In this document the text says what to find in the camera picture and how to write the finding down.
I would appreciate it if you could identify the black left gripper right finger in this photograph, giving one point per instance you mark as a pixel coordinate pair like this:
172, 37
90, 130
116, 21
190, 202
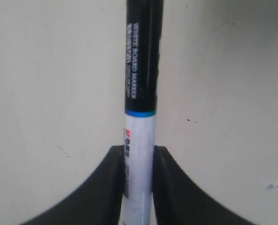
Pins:
179, 201

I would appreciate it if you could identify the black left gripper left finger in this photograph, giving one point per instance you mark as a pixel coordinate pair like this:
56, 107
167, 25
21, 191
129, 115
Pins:
97, 201

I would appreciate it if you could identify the black and white whiteboard marker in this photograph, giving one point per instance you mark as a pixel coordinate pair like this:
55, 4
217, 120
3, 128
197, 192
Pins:
142, 54

